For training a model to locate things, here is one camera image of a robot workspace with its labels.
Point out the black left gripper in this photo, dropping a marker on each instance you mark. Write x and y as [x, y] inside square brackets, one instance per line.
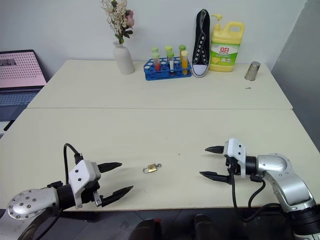
[88, 193]

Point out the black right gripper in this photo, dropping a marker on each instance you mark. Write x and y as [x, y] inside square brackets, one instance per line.
[232, 166]

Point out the small brass padlock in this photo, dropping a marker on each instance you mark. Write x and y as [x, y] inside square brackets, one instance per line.
[150, 168]

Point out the stainless steel cup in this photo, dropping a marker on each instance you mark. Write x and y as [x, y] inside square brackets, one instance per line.
[252, 71]

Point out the blue test tube rack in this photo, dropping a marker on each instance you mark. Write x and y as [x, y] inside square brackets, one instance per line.
[162, 72]

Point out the yellow-capped orange liquid tube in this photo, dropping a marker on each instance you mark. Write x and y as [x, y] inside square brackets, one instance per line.
[184, 62]

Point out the green-capped dark liquid tube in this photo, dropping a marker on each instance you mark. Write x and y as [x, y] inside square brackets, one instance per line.
[171, 63]

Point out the yellow detergent pump bottle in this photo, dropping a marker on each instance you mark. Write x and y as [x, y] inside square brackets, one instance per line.
[225, 50]

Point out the green-capped red liquid tube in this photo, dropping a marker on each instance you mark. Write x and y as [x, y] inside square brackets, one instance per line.
[156, 62]

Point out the black marker pen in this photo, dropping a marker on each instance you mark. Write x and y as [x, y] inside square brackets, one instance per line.
[9, 125]

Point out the white ceramic vase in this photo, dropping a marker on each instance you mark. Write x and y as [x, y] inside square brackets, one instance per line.
[123, 60]

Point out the black canvas sneaker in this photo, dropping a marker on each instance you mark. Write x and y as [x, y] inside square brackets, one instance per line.
[201, 42]

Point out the yellow-green-capped test tube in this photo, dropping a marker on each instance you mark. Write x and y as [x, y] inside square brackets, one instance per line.
[168, 48]

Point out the open laptop computer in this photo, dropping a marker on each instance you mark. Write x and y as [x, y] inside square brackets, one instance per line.
[20, 70]

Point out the dried flower bouquet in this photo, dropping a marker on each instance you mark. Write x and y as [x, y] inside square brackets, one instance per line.
[118, 20]

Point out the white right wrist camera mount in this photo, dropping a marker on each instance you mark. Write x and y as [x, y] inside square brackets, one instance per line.
[236, 150]

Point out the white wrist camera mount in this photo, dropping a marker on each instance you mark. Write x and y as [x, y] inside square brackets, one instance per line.
[236, 150]
[83, 172]

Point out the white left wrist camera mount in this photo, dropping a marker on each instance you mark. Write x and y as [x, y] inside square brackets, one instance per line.
[83, 172]

